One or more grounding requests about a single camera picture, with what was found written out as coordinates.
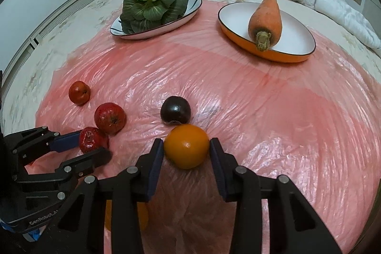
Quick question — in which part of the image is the carrot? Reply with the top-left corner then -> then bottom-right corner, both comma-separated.
248,0 -> 283,52

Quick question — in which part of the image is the white oval plate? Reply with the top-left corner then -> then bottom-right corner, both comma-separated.
110,0 -> 203,40

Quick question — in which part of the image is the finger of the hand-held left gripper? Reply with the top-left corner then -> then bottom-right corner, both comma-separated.
16,148 -> 113,183
11,126 -> 82,167

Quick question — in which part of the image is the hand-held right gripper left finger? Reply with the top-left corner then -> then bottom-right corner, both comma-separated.
45,138 -> 165,254

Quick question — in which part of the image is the white low cabinet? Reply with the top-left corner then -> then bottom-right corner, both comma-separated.
0,0 -> 142,79

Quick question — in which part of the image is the orange bowl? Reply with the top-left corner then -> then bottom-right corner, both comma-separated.
217,2 -> 316,63

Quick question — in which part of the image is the green leafy vegetable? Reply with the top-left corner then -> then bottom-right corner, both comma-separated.
120,0 -> 189,34

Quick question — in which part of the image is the orange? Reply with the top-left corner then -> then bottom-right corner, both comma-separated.
164,124 -> 211,169
104,200 -> 149,231

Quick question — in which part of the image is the pink plastic sheet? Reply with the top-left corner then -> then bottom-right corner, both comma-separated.
25,1 -> 377,254

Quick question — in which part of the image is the dark purple plum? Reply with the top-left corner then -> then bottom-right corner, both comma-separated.
160,96 -> 191,125

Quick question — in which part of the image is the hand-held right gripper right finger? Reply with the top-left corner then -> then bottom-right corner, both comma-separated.
210,137 -> 343,254

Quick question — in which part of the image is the small red apple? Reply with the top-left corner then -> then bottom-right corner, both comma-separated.
79,127 -> 109,154
94,102 -> 126,135
68,80 -> 91,106

